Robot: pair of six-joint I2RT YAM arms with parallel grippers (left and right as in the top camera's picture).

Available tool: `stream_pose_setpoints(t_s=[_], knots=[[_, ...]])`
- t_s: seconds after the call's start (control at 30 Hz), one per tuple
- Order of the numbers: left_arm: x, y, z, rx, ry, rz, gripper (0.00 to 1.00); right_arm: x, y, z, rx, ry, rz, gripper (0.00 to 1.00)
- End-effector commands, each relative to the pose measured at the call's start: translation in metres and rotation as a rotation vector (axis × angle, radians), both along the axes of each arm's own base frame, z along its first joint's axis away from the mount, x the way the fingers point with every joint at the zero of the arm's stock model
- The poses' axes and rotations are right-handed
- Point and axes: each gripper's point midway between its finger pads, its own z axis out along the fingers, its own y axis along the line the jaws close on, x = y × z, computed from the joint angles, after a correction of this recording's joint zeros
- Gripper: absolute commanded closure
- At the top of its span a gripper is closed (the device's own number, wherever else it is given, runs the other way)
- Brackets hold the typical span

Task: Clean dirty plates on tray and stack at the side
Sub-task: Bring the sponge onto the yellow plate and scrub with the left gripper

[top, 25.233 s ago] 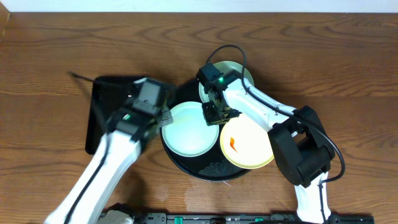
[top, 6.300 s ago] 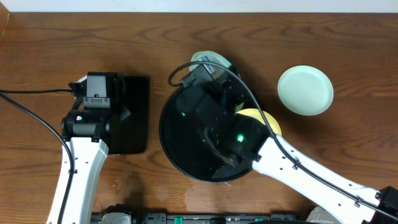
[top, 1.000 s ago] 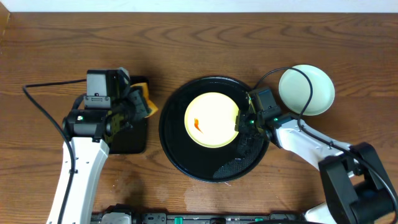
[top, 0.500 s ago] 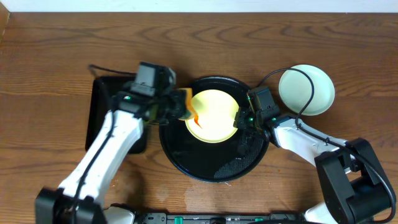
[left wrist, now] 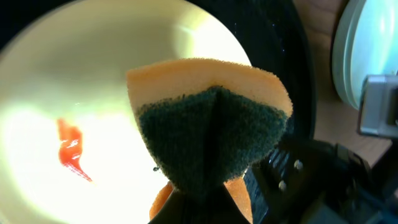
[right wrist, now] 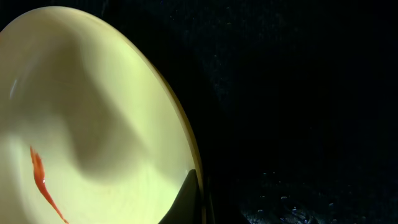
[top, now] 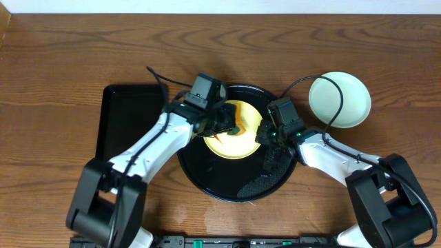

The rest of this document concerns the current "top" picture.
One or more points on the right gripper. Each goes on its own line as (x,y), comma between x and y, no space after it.
(261,137)

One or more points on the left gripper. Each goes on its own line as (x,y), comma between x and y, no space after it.
(222,120)

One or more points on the orange green sponge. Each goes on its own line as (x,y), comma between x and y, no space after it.
(239,128)

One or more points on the yellow plate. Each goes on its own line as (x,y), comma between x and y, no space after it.
(236,147)

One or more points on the light blue plate front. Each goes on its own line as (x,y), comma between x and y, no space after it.
(324,100)

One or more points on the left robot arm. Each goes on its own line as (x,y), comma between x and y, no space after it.
(109,200)

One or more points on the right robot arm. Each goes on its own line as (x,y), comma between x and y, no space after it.
(390,206)

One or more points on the round black tray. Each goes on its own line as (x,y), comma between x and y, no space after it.
(238,180)

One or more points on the rectangular black tray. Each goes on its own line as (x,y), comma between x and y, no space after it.
(128,112)

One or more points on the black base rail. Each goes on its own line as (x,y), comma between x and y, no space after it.
(229,242)

